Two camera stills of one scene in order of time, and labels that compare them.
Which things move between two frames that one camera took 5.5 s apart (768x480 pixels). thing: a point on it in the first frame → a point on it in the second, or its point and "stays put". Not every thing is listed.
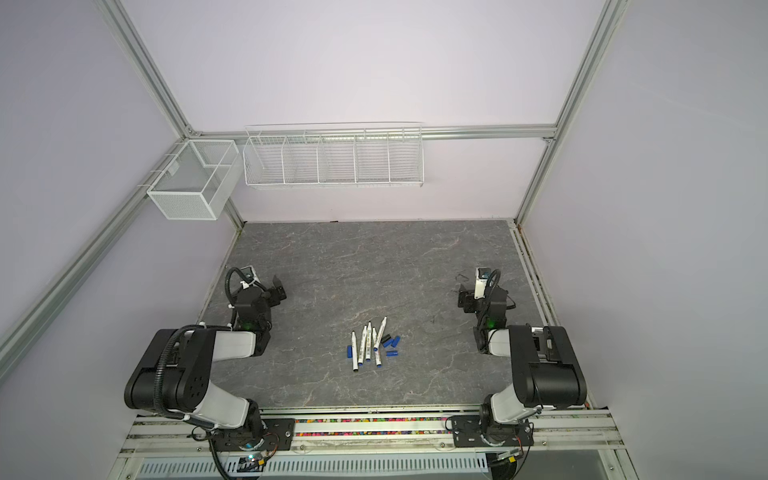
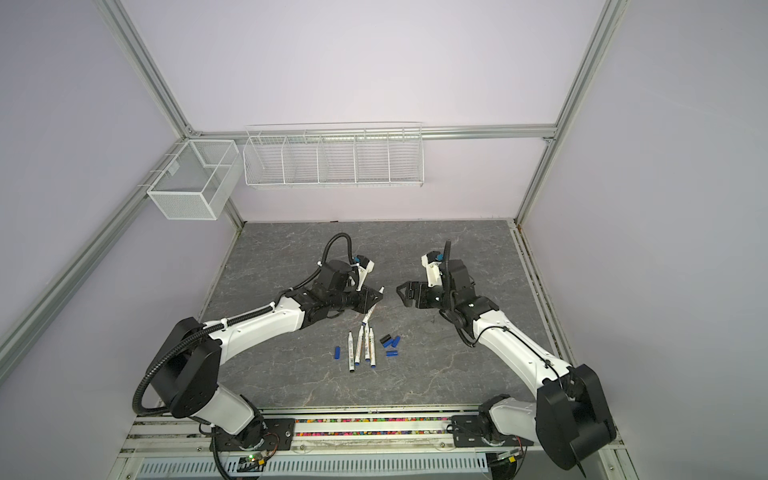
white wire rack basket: [360, 155] stays put
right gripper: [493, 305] → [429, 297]
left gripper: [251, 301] → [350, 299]
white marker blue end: [380, 334] → [367, 315]
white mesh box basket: [197, 182] stays put
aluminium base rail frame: [571, 443] stays put
